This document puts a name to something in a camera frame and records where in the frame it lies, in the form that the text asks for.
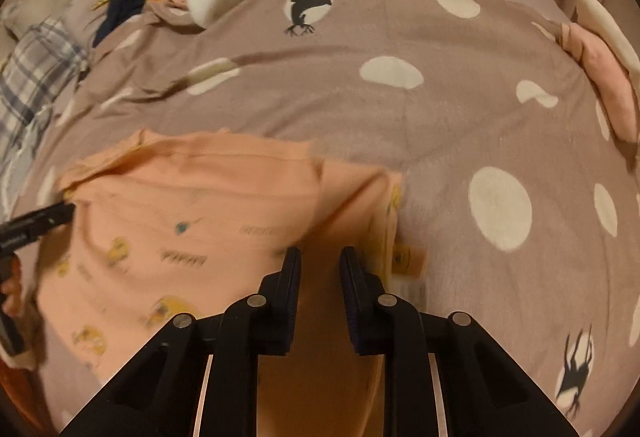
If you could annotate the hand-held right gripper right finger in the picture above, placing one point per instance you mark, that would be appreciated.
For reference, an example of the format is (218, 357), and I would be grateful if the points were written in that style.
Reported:
(350, 289)

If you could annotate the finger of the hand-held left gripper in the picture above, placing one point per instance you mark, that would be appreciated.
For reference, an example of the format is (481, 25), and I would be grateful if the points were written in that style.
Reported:
(42, 218)

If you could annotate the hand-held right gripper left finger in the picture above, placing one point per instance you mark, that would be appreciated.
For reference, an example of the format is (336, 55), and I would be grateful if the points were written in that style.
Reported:
(292, 289)

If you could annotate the pink cartoon print shirt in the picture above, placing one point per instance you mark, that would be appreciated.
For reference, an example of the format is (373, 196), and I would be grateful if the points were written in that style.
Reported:
(200, 197)

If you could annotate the person's left hand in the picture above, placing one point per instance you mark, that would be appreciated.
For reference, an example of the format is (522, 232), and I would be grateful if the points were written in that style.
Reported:
(12, 289)

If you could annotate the grey-blue garment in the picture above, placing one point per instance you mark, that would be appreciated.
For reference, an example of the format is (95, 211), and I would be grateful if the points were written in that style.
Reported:
(15, 159)

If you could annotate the grey plaid pillow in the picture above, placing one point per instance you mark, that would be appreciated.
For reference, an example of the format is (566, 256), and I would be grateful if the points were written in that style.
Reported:
(35, 62)

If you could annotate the mauve spotted deer print duvet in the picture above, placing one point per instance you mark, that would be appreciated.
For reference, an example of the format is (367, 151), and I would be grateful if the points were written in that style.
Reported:
(400, 132)

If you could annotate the gold striped stick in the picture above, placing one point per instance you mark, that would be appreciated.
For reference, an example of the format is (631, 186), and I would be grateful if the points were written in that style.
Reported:
(103, 2)

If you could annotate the pink folded cloth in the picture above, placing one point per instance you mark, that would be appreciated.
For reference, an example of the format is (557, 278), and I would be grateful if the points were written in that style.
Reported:
(605, 74)

